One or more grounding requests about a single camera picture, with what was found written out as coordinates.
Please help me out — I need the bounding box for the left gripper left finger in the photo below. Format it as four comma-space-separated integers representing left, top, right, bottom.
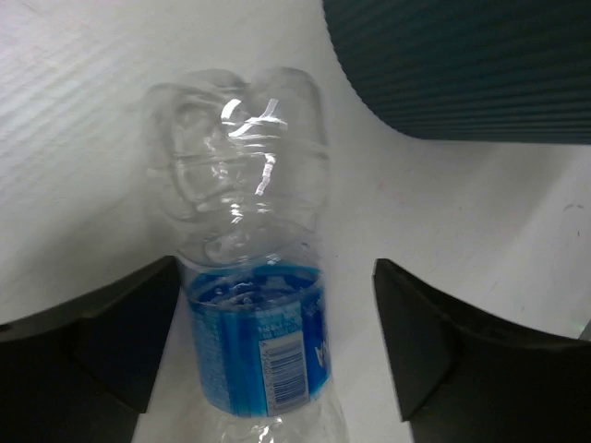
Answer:
1, 256, 180, 442

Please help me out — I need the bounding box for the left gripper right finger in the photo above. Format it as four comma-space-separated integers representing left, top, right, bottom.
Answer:
373, 258, 590, 442

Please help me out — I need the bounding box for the blue label bottle white cap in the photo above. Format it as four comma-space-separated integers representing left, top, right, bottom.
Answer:
142, 67, 349, 442

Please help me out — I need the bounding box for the dark green plastic bin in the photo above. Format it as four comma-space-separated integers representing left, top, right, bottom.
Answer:
323, 0, 590, 145

